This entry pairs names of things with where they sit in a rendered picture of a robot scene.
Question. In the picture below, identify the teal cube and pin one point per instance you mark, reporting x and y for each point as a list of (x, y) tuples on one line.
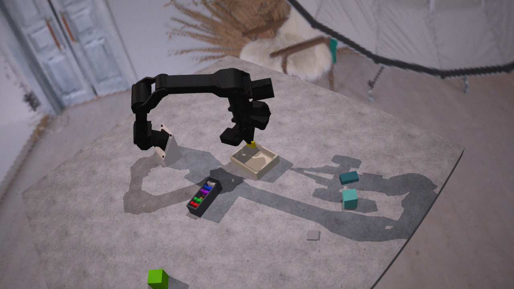
[(349, 198)]

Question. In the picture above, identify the beige rectangular tray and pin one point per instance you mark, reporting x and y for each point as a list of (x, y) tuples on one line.
[(257, 162)]

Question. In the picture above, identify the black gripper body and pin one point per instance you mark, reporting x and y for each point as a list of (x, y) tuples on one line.
[(234, 136)]

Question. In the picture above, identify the teal rectangular block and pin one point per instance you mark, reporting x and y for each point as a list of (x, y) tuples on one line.
[(349, 177)]

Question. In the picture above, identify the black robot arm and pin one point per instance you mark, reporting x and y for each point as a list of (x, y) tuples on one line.
[(231, 83)]

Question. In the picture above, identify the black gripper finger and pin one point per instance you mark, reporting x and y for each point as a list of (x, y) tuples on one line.
[(247, 138), (252, 132)]

